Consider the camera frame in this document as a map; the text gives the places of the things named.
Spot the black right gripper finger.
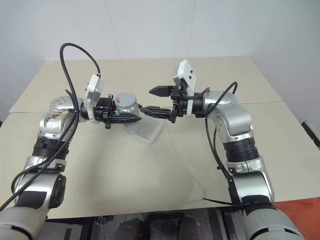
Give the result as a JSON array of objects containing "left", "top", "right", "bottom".
[
  {"left": 148, "top": 85, "right": 174, "bottom": 98},
  {"left": 139, "top": 105, "right": 175, "bottom": 123}
]

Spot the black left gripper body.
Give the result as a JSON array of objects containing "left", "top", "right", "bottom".
[{"left": 94, "top": 97, "right": 117, "bottom": 130}]

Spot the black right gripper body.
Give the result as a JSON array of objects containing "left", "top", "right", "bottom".
[{"left": 170, "top": 84, "right": 192, "bottom": 124}]

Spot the clear glass jar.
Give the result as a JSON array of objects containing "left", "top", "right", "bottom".
[{"left": 124, "top": 121, "right": 142, "bottom": 137}]

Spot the grey cylindrical cup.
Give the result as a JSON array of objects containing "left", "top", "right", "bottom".
[{"left": 114, "top": 92, "right": 140, "bottom": 117}]

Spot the clear plastic box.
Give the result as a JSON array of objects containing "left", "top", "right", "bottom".
[{"left": 133, "top": 118, "right": 164, "bottom": 147}]

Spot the dark rounded shape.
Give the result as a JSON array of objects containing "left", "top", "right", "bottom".
[{"left": 116, "top": 216, "right": 149, "bottom": 240}]

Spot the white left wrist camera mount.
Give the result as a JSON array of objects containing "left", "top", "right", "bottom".
[{"left": 83, "top": 73, "right": 105, "bottom": 125}]

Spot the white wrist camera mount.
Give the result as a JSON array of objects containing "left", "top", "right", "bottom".
[
  {"left": 171, "top": 59, "right": 198, "bottom": 118},
  {"left": 83, "top": 73, "right": 105, "bottom": 125}
]

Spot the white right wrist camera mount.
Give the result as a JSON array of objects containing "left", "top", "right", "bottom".
[{"left": 171, "top": 59, "right": 198, "bottom": 118}]

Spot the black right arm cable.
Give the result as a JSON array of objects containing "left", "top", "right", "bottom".
[{"left": 180, "top": 81, "right": 244, "bottom": 206}]

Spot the black cable tie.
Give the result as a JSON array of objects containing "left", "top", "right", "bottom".
[{"left": 202, "top": 197, "right": 245, "bottom": 209}]

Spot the black table frame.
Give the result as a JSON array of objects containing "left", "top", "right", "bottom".
[{"left": 44, "top": 206, "right": 248, "bottom": 240}]

